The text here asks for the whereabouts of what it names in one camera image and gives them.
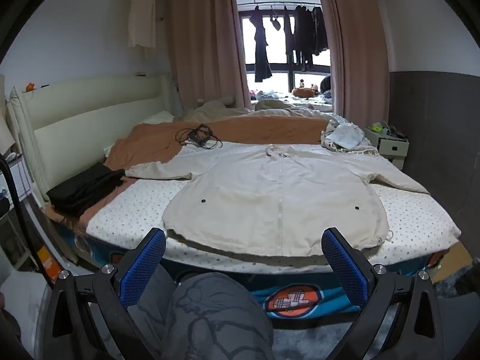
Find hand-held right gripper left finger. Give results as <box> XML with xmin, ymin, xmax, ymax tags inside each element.
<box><xmin>43</xmin><ymin>227</ymin><xmax>167</xmax><ymax>360</ymax></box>

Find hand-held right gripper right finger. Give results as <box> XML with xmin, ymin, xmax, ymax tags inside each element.
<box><xmin>321</xmin><ymin>226</ymin><xmax>445</xmax><ymax>360</ymax></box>

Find cream jacket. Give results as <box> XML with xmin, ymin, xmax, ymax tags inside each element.
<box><xmin>125</xmin><ymin>143</ymin><xmax>430</xmax><ymax>256</ymax></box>

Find black folded clothes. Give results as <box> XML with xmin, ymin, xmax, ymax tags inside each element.
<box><xmin>46</xmin><ymin>162</ymin><xmax>126</xmax><ymax>218</ymax></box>

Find row of dark hanging clothes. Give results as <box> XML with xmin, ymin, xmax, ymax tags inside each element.
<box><xmin>251</xmin><ymin>4</ymin><xmax>331</xmax><ymax>83</ymax></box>

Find grey-blue rug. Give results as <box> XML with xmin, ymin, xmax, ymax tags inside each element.
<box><xmin>259</xmin><ymin>259</ymin><xmax>480</xmax><ymax>360</ymax></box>

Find person's leg in grey pants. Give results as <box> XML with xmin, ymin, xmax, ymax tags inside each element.
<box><xmin>127</xmin><ymin>262</ymin><xmax>276</xmax><ymax>360</ymax></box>

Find bed with dotted sheet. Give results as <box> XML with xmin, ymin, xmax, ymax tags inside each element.
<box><xmin>47</xmin><ymin>112</ymin><xmax>463</xmax><ymax>319</ymax></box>

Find white nightstand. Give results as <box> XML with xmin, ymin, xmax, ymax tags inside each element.
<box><xmin>364</xmin><ymin>122</ymin><xmax>409</xmax><ymax>169</ymax></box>

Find light blue fringed cloth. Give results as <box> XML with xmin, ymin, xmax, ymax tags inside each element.
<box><xmin>320</xmin><ymin>120</ymin><xmax>379</xmax><ymax>154</ymax></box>

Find pale pillow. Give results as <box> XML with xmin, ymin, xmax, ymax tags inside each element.
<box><xmin>140</xmin><ymin>110</ymin><xmax>176</xmax><ymax>125</ymax></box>

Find cream padded headboard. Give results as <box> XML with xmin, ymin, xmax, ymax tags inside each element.
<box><xmin>7</xmin><ymin>73</ymin><xmax>177</xmax><ymax>203</ymax></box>

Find orange-brown blanket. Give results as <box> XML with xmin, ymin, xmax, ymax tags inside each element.
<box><xmin>49</xmin><ymin>115</ymin><xmax>332</xmax><ymax>229</ymax></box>

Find orange plush toy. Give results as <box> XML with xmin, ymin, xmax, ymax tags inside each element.
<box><xmin>292</xmin><ymin>79</ymin><xmax>319</xmax><ymax>100</ymax></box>

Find dark cloth bundle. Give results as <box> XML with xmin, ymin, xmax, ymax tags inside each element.
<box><xmin>320</xmin><ymin>75</ymin><xmax>334</xmax><ymax>100</ymax></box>

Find cream hanging garment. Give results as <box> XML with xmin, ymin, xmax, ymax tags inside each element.
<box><xmin>127</xmin><ymin>0</ymin><xmax>156</xmax><ymax>49</ymax></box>

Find black charger with cable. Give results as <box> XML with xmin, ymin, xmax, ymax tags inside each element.
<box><xmin>175</xmin><ymin>124</ymin><xmax>223</xmax><ymax>151</ymax></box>

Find thick black cable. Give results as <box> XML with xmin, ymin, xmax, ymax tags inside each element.
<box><xmin>0</xmin><ymin>155</ymin><xmax>53</xmax><ymax>289</ymax></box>

